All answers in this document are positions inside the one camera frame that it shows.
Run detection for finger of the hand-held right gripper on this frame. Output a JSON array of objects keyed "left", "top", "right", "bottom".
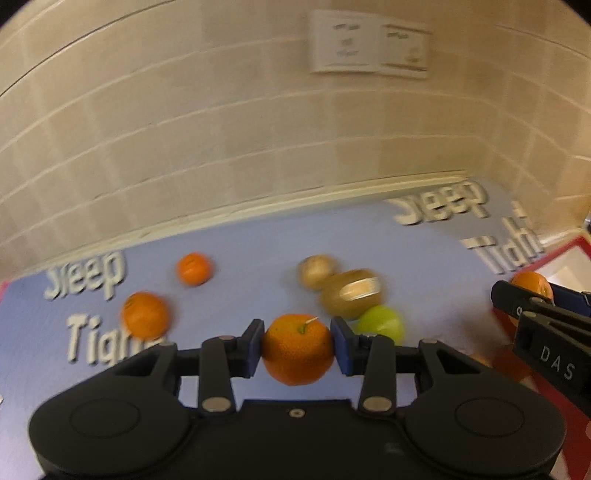
[
  {"left": 551, "top": 282, "right": 591, "bottom": 318},
  {"left": 491, "top": 280, "right": 591, "bottom": 334}
]

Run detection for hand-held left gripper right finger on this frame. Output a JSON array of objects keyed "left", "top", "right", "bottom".
[{"left": 330, "top": 316, "right": 485, "bottom": 415}]

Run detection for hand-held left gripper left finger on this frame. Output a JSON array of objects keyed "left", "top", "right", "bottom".
[{"left": 113, "top": 318, "right": 266, "bottom": 415}]

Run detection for red cardboard box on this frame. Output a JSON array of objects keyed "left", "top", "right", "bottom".
[{"left": 489, "top": 233, "right": 591, "bottom": 393}]

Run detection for large orange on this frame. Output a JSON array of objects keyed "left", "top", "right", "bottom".
[{"left": 261, "top": 314, "right": 335, "bottom": 385}]

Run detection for green apple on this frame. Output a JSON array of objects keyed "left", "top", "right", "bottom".
[{"left": 356, "top": 305, "right": 405, "bottom": 343}]

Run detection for kiwi with label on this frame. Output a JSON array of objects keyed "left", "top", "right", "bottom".
[{"left": 320, "top": 270, "right": 383, "bottom": 321}]

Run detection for small brown kiwi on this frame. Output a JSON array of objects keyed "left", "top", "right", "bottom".
[{"left": 298, "top": 255, "right": 339, "bottom": 291}]

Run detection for medium orange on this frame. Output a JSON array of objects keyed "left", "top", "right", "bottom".
[{"left": 121, "top": 292, "right": 171, "bottom": 337}]

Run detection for blue printed mat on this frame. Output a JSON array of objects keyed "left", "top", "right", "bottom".
[{"left": 0, "top": 179, "right": 544, "bottom": 480}]

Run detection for white wall socket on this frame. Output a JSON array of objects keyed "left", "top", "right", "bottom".
[
  {"left": 308, "top": 9, "right": 383, "bottom": 75},
  {"left": 379, "top": 23, "right": 431, "bottom": 80}
]

